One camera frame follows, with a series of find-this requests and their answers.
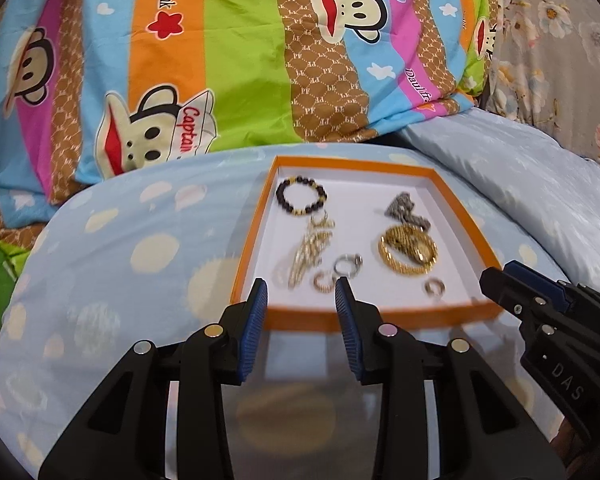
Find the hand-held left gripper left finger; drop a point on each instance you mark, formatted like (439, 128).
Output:
(252, 330)

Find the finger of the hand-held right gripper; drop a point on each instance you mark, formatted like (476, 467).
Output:
(535, 277)
(510, 292)

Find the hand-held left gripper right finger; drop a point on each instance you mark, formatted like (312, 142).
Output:
(347, 330)

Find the gold earring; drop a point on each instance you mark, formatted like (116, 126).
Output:
(316, 281)
(427, 287)

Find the orange cardboard tray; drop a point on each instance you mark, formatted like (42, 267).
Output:
(430, 316)

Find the pale blue leaf-print quilt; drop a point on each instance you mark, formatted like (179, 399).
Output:
(530, 185)

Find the silver metal watch band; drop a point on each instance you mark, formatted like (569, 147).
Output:
(397, 205)

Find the grey floral cloth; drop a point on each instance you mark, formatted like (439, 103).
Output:
(555, 60)

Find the colourful cartoon monkey blanket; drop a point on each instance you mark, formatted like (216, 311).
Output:
(230, 60)

